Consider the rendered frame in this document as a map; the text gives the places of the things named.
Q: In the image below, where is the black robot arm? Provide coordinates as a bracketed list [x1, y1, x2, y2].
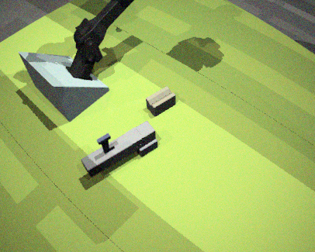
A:
[66, 0, 134, 81]

